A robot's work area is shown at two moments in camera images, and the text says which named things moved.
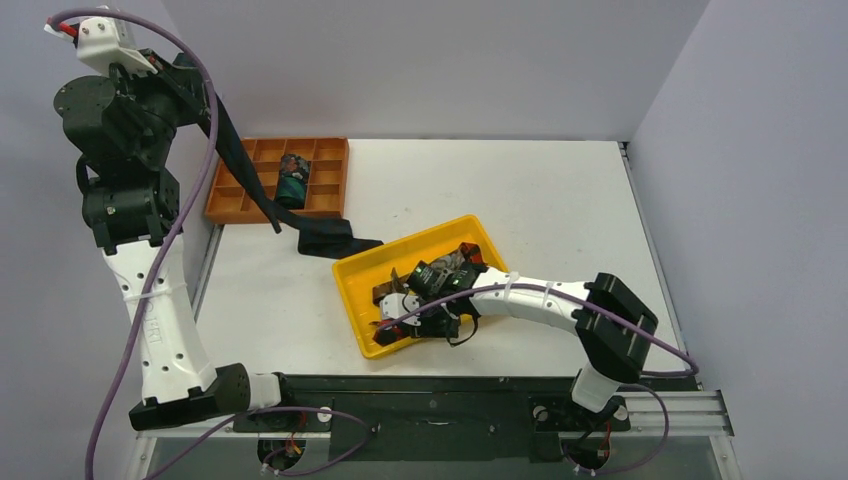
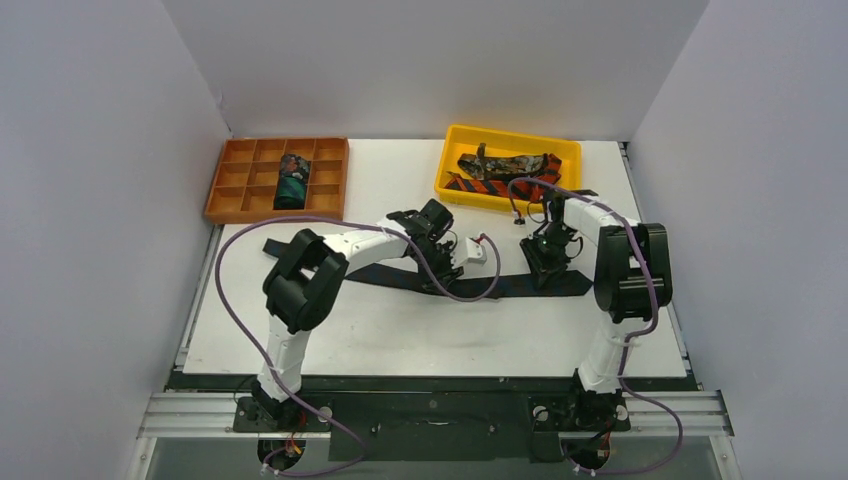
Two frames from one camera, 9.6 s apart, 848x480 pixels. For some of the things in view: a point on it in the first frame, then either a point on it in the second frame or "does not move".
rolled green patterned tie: [293, 178] does not move
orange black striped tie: [382, 330] → [527, 188]
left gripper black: [183, 85] → [449, 272]
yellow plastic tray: [359, 273] → [463, 140]
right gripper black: [411, 316] → [549, 262]
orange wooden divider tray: [230, 200] does not move
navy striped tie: [319, 237] → [487, 284]
